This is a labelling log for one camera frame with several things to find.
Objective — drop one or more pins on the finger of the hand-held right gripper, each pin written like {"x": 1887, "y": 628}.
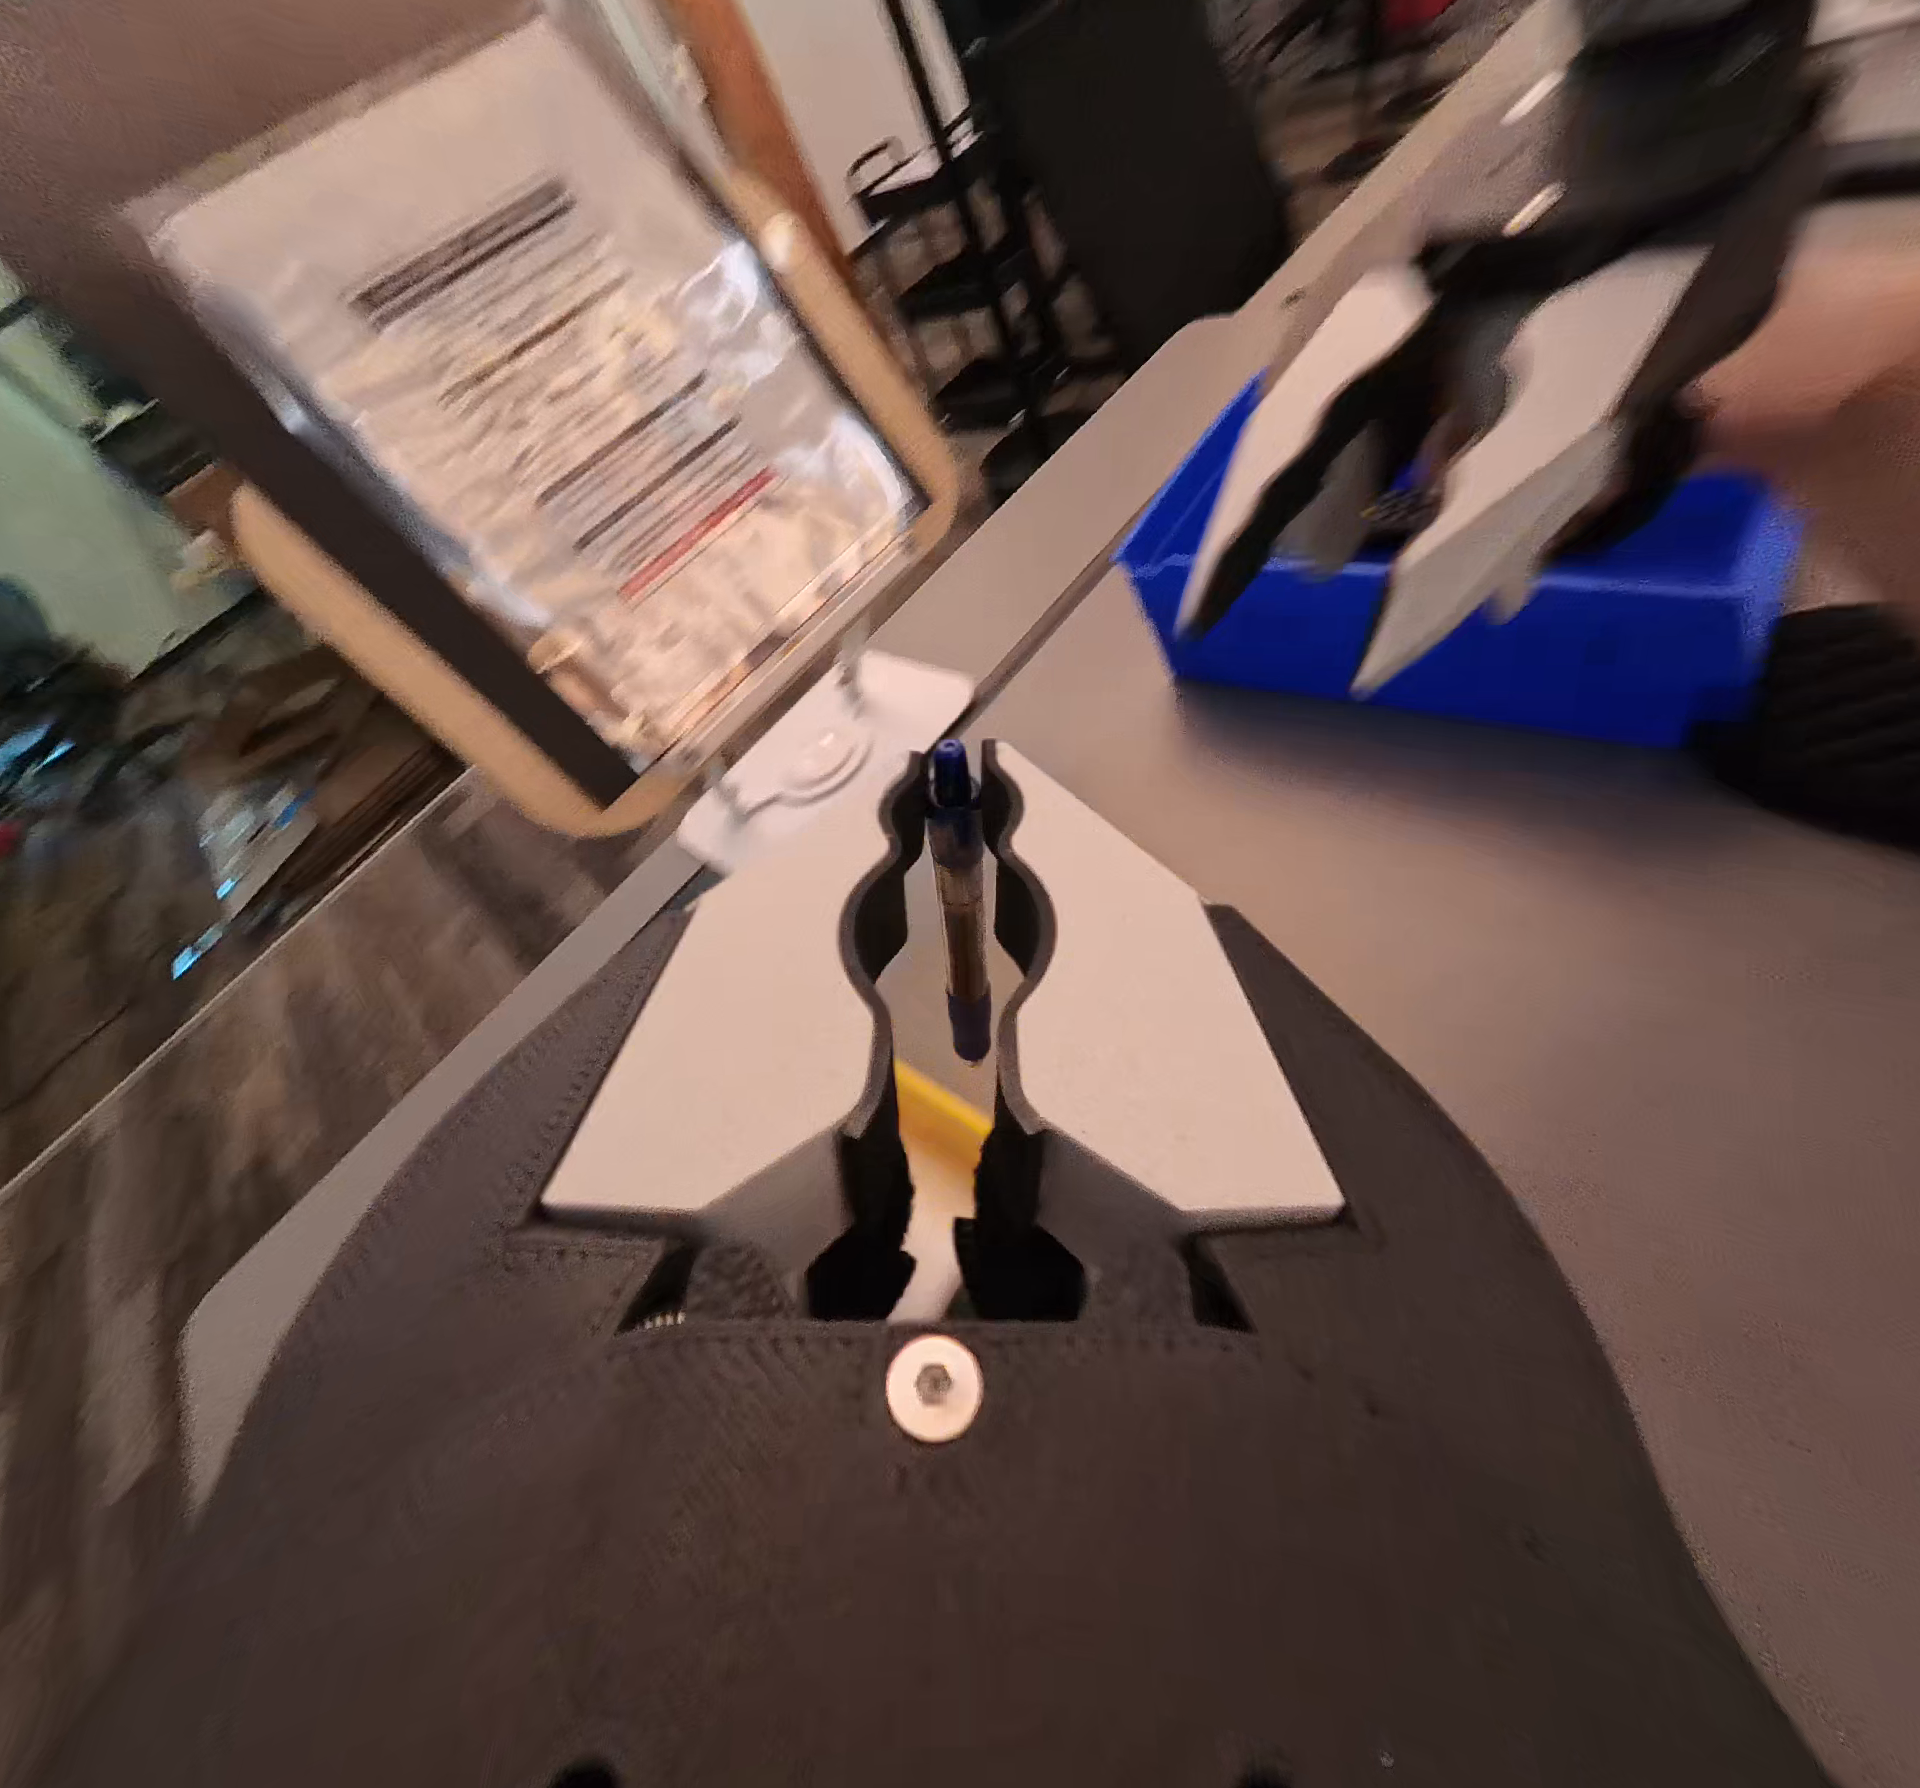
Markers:
{"x": 1306, "y": 440}
{"x": 1502, "y": 529}

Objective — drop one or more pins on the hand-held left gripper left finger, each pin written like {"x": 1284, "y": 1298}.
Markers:
{"x": 721, "y": 1054}

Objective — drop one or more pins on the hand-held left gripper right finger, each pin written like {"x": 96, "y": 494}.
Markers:
{"x": 1171, "y": 1054}

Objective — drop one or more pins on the blue plastic bin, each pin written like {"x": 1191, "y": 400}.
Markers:
{"x": 1577, "y": 648}

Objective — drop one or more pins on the yellow plastic bin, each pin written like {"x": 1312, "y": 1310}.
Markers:
{"x": 946, "y": 1121}

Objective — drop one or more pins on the blue pen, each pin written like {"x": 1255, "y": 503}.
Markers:
{"x": 961, "y": 918}

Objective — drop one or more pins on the black textured object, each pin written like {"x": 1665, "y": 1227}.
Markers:
{"x": 1832, "y": 723}

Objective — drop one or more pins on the person's right hand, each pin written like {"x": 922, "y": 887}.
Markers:
{"x": 1822, "y": 350}

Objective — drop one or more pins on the black fabric chair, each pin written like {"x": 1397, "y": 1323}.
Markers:
{"x": 1141, "y": 137}

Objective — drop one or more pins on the black metal cart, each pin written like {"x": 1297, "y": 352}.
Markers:
{"x": 961, "y": 260}

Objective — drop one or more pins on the instruction sheet sign stand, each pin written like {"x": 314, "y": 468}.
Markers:
{"x": 494, "y": 363}

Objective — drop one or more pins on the wooden support post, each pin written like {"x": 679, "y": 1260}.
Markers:
{"x": 707, "y": 33}

